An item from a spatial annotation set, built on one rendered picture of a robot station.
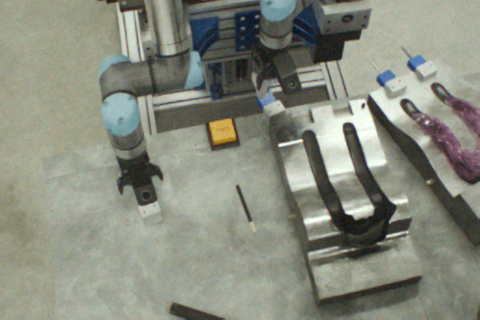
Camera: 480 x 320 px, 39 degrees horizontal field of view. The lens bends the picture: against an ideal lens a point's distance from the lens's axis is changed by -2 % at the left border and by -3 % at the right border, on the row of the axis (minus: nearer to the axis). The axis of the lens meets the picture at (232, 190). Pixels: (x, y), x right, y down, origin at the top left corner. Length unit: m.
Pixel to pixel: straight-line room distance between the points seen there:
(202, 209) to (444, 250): 0.63
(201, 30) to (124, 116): 0.66
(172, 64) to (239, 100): 1.23
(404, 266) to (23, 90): 1.93
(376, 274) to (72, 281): 0.75
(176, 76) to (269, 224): 0.51
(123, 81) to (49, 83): 1.64
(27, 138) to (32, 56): 0.42
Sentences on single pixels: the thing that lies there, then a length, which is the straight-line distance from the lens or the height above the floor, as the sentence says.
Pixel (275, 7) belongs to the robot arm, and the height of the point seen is 1.28.
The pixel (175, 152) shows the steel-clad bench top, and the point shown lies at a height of 0.80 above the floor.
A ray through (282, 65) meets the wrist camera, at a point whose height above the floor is 1.09.
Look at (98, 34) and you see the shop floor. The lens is 3.20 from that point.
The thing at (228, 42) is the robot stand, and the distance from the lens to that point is 2.12.
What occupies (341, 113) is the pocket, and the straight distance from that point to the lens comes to 1.89.
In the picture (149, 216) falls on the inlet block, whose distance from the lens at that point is 1.76.
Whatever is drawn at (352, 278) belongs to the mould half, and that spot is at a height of 0.86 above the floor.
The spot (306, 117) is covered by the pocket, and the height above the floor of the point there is 0.86.
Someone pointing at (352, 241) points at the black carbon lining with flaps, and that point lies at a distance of 1.71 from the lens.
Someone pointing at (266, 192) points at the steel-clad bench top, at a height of 0.80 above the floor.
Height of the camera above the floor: 2.44
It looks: 64 degrees down
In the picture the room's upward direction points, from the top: 2 degrees counter-clockwise
